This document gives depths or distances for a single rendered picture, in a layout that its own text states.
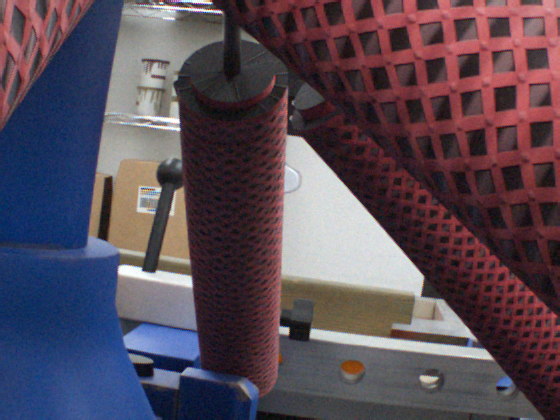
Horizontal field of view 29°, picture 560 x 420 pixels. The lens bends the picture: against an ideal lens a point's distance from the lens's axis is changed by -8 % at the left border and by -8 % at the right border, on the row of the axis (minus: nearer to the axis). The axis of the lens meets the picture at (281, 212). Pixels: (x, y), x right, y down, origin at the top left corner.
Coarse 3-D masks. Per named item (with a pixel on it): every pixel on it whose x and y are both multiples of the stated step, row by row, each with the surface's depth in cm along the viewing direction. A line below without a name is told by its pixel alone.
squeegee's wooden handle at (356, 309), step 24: (120, 264) 120; (168, 264) 120; (288, 288) 119; (312, 288) 119; (336, 288) 119; (360, 288) 119; (384, 288) 120; (336, 312) 119; (360, 312) 118; (384, 312) 118; (408, 312) 118; (384, 336) 118
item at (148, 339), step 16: (128, 336) 82; (144, 336) 83; (160, 336) 84; (176, 336) 85; (192, 336) 86; (128, 352) 77; (144, 352) 77; (160, 352) 78; (176, 352) 79; (192, 352) 80; (160, 368) 77; (176, 368) 77
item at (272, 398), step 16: (416, 304) 176; (432, 304) 176; (448, 320) 154; (272, 400) 103; (288, 400) 102; (304, 400) 102; (320, 400) 102; (336, 400) 102; (304, 416) 102; (320, 416) 102; (336, 416) 102; (352, 416) 102; (368, 416) 102; (384, 416) 102; (400, 416) 102; (416, 416) 102; (432, 416) 102; (448, 416) 101; (464, 416) 101; (480, 416) 101; (496, 416) 101
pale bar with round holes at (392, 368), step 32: (128, 320) 95; (288, 352) 94; (320, 352) 94; (352, 352) 94; (384, 352) 93; (416, 352) 93; (448, 352) 94; (480, 352) 95; (288, 384) 94; (320, 384) 94; (352, 384) 94; (384, 384) 94; (416, 384) 93; (448, 384) 93; (480, 384) 93; (512, 384) 97; (512, 416) 93
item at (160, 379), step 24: (144, 360) 70; (144, 384) 68; (168, 384) 68; (192, 384) 67; (216, 384) 67; (240, 384) 67; (168, 408) 68; (192, 408) 68; (216, 408) 67; (240, 408) 67
